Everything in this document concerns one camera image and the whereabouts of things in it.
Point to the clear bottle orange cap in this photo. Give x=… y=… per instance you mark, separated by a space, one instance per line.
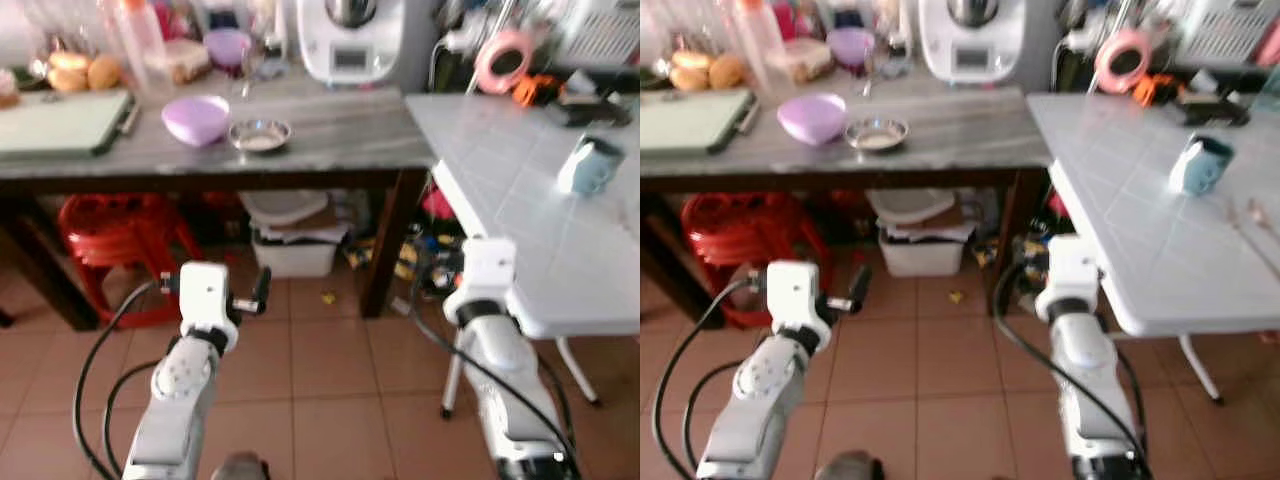
x=762 y=40
x=140 y=40

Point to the pale thin utensil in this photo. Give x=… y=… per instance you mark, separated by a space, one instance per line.
x=1255 y=225

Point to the orange black tool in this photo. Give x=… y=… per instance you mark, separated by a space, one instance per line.
x=1155 y=90
x=535 y=90

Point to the light purple plastic bowl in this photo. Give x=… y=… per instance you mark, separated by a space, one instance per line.
x=812 y=118
x=195 y=120

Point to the white plastic folding table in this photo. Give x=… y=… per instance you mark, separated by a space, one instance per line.
x=540 y=240
x=1170 y=250

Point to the flat black device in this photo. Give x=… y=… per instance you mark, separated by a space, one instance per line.
x=1212 y=112
x=590 y=110

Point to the clear food container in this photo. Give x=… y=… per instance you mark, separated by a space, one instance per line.
x=187 y=62
x=812 y=60

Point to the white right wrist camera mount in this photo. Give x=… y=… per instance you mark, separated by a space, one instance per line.
x=1070 y=268
x=488 y=270

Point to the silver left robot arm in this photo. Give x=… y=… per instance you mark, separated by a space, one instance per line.
x=175 y=400
x=755 y=400

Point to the pale green cutting board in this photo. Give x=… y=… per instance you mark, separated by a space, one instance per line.
x=55 y=122
x=690 y=120

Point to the grey marble dark wood counter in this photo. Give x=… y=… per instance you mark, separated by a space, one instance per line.
x=340 y=140
x=960 y=140

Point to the white kitchen machine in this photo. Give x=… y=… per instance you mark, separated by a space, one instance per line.
x=972 y=45
x=350 y=45

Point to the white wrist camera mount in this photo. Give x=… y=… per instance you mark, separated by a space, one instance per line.
x=205 y=295
x=1070 y=268
x=795 y=295
x=488 y=270

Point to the brown bread roll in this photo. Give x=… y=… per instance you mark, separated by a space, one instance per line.
x=67 y=80
x=727 y=71
x=69 y=61
x=104 y=73
x=691 y=79
x=692 y=59

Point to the small metal dish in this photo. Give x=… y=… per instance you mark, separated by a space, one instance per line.
x=877 y=135
x=260 y=137

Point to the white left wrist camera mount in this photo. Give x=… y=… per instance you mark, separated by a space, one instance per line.
x=205 y=295
x=795 y=295

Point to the white storage box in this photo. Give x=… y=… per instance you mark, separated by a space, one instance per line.
x=293 y=258
x=922 y=257

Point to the red plastic stool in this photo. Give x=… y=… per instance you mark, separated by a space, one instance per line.
x=125 y=235
x=745 y=235

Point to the white slatted basket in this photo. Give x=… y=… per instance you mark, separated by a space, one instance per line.
x=1215 y=30
x=600 y=35

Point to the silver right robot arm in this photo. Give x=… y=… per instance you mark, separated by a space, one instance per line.
x=505 y=380
x=1090 y=380

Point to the white plastic basin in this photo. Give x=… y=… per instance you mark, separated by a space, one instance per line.
x=283 y=205
x=908 y=204

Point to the grey robot foot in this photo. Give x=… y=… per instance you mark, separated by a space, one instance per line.
x=848 y=467
x=240 y=468

